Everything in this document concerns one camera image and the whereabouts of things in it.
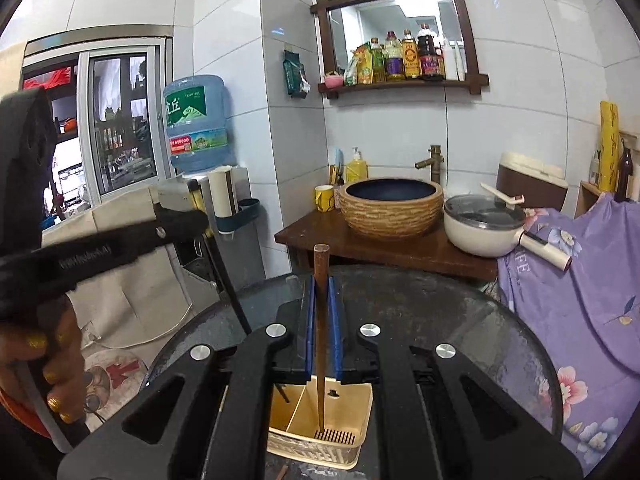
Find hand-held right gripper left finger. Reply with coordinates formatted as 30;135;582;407
57;275;317;480

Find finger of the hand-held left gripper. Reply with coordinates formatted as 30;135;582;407
150;205;210;249

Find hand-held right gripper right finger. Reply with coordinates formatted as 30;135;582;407
329;275;583;480

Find beige utensil holder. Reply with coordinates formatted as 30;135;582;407
267;382;375;471

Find person's left hand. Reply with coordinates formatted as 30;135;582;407
0;300;87;425

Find white paper cup stack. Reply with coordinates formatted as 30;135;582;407
207;167;238;221

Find teal cup holder tray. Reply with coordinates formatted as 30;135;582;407
215;199;261;236

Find grey water dispenser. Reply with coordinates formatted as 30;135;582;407
157;165;266;331

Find dark wooden vanity table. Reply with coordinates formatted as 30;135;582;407
274;207;500;283

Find beige cloth cover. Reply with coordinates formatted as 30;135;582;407
42;185;221;351

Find blue water jug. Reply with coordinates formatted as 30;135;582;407
163;75;236;173

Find sliding glass window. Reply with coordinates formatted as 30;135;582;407
22;25;173;206

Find woven pattern wash basin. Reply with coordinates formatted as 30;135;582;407
339;177;445;240

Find yellow soap dispenser bottle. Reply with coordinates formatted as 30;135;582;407
346;147;369;183

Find red and white bag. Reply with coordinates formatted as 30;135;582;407
82;347;151;411

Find white pan with glass lid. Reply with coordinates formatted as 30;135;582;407
444;194;572;271

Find bamboo style brass faucet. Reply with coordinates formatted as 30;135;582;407
415;145;445;185

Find white spatula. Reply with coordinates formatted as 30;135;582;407
480;182;526;208

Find purple floral cloth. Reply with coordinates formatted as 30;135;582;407
497;192;640;466

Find yellow seasoning packet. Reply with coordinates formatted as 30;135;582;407
352;45;373;86

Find green oil bottle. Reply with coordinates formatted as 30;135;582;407
369;37;387;83

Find purple label oil bottle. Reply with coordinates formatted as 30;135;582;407
384;31;406;82

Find orange label sauce bottle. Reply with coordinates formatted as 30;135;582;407
401;29;421;80

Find wooden box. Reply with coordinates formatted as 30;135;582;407
575;180;606;218

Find wooden framed mirror shelf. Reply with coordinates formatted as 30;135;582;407
310;0;490;100

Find dark soy sauce bottle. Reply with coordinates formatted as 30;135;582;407
417;22;446;82

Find white plastic bottle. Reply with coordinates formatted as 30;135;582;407
442;35;460;81

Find brown glass bottle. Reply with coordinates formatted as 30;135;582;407
615;140;636;203

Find yellow paper roll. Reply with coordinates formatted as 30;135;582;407
599;101;621;193

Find green wall packet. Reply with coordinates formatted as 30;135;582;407
282;50;312;98

